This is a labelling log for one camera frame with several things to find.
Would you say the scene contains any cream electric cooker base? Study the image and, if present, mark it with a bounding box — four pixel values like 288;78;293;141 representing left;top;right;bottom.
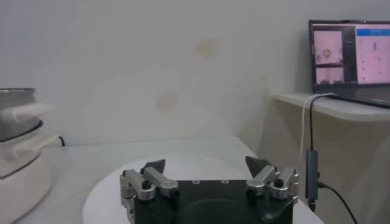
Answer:
0;120;60;224

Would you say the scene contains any white laptop cable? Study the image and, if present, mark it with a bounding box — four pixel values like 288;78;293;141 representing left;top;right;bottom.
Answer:
300;93;336;159

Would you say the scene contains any black cable with adapter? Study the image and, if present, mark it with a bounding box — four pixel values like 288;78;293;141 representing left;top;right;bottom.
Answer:
304;96;360;224

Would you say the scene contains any white round plate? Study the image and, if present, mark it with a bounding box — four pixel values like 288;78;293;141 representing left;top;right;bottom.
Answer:
81;153;325;224

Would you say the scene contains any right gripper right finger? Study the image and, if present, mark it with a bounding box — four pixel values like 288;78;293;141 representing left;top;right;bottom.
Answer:
245;155;299;204

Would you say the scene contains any grey open laptop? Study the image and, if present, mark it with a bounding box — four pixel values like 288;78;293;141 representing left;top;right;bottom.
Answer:
308;19;390;109

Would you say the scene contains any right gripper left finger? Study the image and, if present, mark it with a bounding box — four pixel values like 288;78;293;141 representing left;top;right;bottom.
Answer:
119;158;180;214

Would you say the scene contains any white side table with laptop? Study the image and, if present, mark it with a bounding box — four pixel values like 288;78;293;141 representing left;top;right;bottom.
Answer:
272;93;390;224

